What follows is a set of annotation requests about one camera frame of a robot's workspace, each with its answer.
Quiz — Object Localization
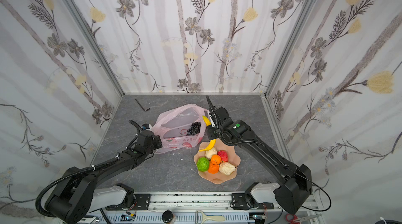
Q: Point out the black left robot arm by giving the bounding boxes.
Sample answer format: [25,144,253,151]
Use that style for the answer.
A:
[35,120,162,224]

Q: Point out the beige fake bread roll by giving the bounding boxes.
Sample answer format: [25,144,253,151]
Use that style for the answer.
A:
[219,162,236,176]

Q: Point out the beige fake fruit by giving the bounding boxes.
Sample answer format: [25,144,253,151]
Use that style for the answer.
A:
[205,147,217,160]

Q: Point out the red fake apple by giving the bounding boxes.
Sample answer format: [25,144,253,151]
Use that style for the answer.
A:
[217,150,229,163]

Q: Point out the dark fake grape bunch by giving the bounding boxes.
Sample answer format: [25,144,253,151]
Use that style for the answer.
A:
[187,122,201,136]

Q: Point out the red handled scissors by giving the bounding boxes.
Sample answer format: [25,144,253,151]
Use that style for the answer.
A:
[285,214,321,224]

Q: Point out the pink plastic bag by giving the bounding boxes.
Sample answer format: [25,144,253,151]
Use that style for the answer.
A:
[152,104,209,154]

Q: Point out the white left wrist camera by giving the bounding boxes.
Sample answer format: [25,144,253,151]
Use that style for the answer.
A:
[141,123,152,131]

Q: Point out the yellow fake banana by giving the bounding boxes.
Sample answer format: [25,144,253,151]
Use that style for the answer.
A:
[200,116,216,151]

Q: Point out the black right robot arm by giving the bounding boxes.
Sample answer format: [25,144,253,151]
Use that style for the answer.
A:
[206,96,315,214]

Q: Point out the green fake fruit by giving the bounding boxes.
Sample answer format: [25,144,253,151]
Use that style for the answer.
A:
[196,157,210,172]

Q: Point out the peach leaf-shaped plate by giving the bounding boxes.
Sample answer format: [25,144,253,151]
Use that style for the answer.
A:
[196,139,241,184]

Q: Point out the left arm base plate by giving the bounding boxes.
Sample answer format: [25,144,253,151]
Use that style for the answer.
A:
[106,193,151,211]

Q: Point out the orange fake orange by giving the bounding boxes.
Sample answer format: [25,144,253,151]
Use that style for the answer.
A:
[210,155,222,165]

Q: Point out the white slotted cable duct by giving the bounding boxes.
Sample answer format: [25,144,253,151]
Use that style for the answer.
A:
[106,212,255,224]

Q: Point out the black round knob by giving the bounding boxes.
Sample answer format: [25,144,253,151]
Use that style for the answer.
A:
[161,210,176,224]

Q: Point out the cream handled brush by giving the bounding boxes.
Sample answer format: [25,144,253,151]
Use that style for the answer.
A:
[195,210,226,224]

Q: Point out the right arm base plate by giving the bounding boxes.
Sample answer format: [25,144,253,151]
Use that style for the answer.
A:
[230,193,274,210]

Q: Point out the aluminium mounting rail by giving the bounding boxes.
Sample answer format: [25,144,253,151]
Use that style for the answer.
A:
[59,192,321,215]

